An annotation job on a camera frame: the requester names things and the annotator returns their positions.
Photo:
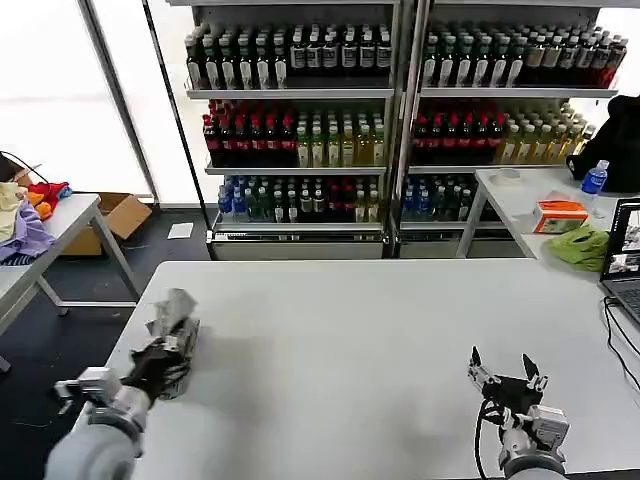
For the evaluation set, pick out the grey window post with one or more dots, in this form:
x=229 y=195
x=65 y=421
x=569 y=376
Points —
x=120 y=100

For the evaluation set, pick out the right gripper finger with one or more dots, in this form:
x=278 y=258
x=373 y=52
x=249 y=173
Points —
x=534 y=375
x=481 y=370

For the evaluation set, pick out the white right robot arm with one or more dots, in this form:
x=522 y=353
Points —
x=535 y=445

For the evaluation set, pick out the cream cloth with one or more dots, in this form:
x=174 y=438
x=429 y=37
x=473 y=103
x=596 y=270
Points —
x=7 y=210

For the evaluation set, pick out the brown cardboard box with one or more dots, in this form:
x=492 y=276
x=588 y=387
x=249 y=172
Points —
x=114 y=220

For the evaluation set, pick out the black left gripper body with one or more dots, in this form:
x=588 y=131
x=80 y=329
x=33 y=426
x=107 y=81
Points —
x=150 y=372

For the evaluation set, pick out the white desk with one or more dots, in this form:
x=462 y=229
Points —
x=515 y=200

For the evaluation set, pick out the grey printed t-shirt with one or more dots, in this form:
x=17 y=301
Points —
x=172 y=310

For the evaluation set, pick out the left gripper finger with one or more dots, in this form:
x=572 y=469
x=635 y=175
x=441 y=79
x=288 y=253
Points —
x=182 y=357
x=182 y=332

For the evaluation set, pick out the thin black pole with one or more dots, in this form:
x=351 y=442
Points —
x=172 y=100

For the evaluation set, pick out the white paper sheet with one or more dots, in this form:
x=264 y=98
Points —
x=180 y=230

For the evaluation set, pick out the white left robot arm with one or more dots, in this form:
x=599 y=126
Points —
x=100 y=435

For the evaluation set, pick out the black bag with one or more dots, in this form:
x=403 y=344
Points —
x=619 y=145

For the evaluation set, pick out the green cloth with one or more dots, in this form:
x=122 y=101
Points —
x=582 y=247

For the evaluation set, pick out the blue-label water bottle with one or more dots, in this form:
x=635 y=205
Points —
x=595 y=179

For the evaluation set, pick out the orange tissue box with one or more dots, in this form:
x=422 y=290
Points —
x=561 y=216

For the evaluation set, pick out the orange cloth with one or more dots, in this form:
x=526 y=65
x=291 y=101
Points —
x=44 y=209

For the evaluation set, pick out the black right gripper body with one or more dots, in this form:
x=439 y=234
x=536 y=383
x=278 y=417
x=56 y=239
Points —
x=515 y=392

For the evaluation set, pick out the black laptop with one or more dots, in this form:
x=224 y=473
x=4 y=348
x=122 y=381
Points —
x=624 y=260

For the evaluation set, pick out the purple cloth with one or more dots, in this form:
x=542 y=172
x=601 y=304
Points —
x=27 y=232

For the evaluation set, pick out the white side table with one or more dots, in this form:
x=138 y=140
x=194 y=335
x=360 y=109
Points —
x=70 y=215

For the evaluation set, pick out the red cloth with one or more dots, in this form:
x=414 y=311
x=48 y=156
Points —
x=49 y=191

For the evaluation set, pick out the shelf rack with bottles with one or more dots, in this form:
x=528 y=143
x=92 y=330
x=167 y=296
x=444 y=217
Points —
x=500 y=115
x=295 y=125

